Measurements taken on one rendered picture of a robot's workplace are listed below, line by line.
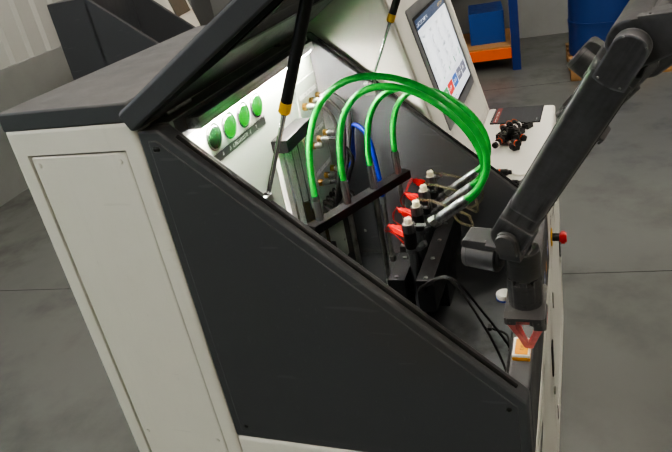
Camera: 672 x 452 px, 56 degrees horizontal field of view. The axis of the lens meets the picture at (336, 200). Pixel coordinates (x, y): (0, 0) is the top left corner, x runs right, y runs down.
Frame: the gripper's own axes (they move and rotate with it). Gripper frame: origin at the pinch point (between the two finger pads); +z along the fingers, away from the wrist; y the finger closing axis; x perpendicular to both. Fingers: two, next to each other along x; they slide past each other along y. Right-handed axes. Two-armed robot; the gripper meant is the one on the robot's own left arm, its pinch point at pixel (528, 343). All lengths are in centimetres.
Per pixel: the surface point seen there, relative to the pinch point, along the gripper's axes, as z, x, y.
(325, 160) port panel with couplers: -16, -53, -49
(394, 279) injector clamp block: -0.8, -28.6, -17.5
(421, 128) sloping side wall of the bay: -21, -27, -54
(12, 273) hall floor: 98, -331, -159
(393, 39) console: -43, -32, -58
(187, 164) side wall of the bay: -42, -49, 12
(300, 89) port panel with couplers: -37, -53, -43
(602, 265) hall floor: 99, 17, -179
